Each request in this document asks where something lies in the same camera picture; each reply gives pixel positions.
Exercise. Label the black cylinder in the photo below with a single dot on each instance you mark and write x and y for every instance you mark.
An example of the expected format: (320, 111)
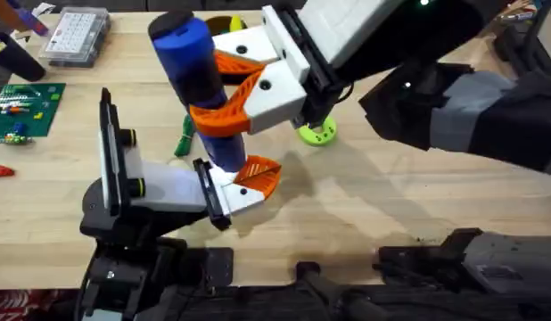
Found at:
(14, 58)

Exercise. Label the red patterned cloth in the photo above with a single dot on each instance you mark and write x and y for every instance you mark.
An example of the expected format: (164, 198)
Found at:
(30, 305)

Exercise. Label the purple tool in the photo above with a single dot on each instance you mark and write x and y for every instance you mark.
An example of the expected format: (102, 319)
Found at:
(30, 20)

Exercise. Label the green board with toy blocks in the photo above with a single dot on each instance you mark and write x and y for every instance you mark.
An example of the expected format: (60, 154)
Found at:
(28, 109)

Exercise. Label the black rail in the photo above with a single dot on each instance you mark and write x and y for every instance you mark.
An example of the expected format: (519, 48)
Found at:
(280, 305)

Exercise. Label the clear plastic parts box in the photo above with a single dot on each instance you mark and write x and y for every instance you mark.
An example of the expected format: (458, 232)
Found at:
(75, 35)

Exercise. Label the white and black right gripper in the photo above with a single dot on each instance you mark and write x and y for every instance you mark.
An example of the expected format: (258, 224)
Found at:
(347, 31)

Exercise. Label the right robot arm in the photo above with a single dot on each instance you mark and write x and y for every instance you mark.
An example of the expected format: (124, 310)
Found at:
(503, 116)

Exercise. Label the green disc with holes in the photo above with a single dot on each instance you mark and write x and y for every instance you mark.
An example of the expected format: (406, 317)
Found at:
(322, 136)

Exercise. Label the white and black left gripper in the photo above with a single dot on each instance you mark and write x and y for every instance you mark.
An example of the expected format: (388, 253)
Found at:
(168, 189)

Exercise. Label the blue electric screwdriver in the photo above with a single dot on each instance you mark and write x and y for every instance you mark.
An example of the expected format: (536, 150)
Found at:
(188, 58)

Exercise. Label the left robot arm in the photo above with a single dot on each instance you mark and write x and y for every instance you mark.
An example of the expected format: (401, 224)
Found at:
(133, 272)

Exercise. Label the black upright left wrist plate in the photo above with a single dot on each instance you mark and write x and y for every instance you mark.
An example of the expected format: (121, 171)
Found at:
(109, 151)

